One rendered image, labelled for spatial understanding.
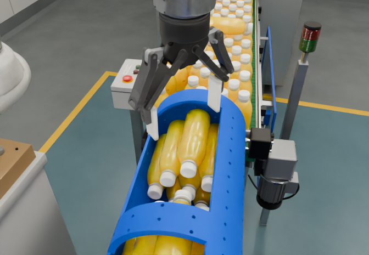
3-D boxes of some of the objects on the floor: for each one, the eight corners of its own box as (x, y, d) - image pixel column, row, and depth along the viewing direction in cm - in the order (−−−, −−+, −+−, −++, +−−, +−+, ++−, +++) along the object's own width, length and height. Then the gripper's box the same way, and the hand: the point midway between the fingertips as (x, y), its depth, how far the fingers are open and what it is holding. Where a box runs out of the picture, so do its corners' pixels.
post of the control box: (145, 236, 199) (127, 96, 135) (147, 230, 202) (130, 90, 138) (152, 237, 198) (137, 97, 135) (154, 231, 202) (140, 91, 138)
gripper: (233, -16, 58) (223, 89, 71) (93, 20, 47) (113, 136, 60) (264, -2, 53) (248, 107, 67) (118, 41, 42) (134, 162, 56)
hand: (184, 116), depth 63 cm, fingers open, 13 cm apart
